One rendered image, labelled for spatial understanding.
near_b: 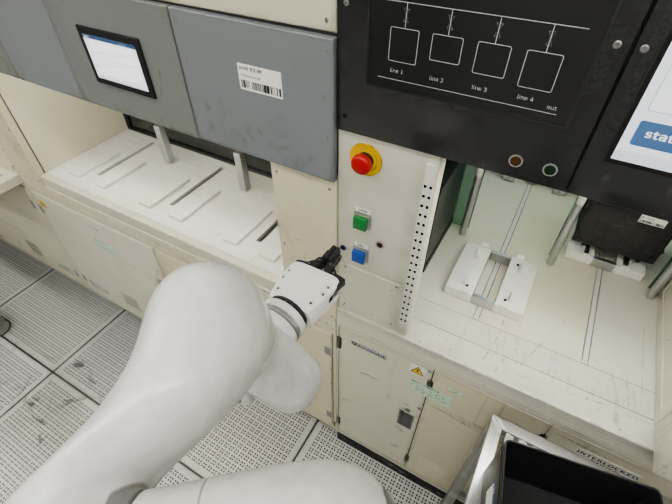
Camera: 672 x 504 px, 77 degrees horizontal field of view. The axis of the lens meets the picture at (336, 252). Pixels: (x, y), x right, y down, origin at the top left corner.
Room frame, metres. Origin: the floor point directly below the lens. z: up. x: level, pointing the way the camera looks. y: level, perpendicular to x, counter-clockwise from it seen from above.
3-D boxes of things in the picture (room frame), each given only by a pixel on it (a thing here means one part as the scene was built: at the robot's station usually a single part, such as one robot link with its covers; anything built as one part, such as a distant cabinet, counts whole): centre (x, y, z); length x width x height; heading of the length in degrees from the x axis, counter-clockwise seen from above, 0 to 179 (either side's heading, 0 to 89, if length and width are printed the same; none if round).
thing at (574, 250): (0.95, -0.84, 0.89); 0.22 x 0.21 x 0.04; 150
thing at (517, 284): (0.81, -0.45, 0.89); 0.22 x 0.21 x 0.04; 150
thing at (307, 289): (0.48, 0.06, 1.20); 0.11 x 0.10 x 0.07; 150
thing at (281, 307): (0.43, 0.09, 1.20); 0.09 x 0.03 x 0.08; 60
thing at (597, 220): (0.95, -0.84, 1.06); 0.24 x 0.20 x 0.32; 60
